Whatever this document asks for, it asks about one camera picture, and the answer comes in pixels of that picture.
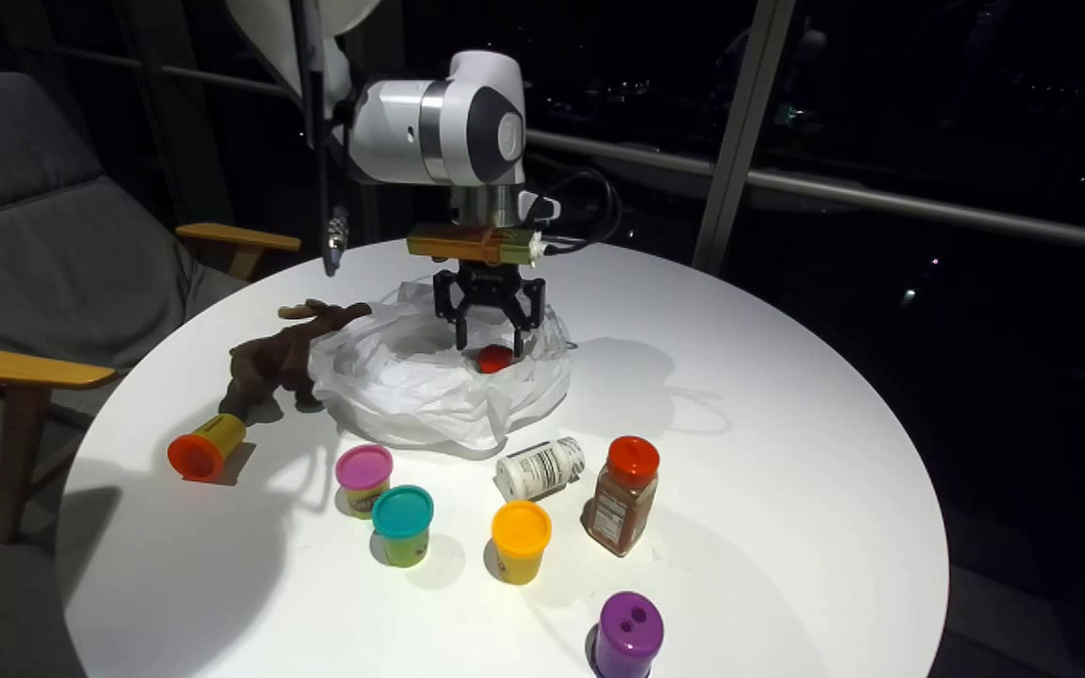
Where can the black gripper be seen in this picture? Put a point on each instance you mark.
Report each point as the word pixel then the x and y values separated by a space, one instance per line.
pixel 489 288

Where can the small red round toy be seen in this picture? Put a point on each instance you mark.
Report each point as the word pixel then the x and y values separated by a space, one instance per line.
pixel 496 358

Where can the clear small jar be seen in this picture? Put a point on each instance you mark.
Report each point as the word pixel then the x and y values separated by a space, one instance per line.
pixel 542 467

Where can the spice bottle with orange cap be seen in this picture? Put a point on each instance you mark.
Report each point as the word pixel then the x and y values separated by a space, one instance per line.
pixel 623 502

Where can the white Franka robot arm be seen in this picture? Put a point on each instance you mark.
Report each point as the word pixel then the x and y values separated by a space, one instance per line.
pixel 442 124

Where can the white plastic bag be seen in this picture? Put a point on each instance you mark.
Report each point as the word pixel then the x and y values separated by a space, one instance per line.
pixel 405 379

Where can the tub with magenta lid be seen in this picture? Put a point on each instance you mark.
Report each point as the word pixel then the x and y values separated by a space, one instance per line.
pixel 362 472

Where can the tub with teal lid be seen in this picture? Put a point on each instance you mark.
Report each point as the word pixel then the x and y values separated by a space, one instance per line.
pixel 402 514

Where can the brown moose plush toy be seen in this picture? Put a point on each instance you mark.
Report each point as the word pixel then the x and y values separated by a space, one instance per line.
pixel 277 358

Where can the yellow tub with orange lid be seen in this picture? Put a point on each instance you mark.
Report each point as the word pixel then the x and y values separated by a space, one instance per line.
pixel 206 452

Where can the purple container with holed lid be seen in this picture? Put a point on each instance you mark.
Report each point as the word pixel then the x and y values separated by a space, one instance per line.
pixel 626 628

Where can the grey armchair with wooden armrests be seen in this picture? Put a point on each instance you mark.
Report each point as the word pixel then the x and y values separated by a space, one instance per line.
pixel 56 266

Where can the grey window railing bar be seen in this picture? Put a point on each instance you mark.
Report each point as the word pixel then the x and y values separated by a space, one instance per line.
pixel 942 212

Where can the brown green wrist camera box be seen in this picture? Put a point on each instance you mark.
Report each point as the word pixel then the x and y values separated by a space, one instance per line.
pixel 473 241

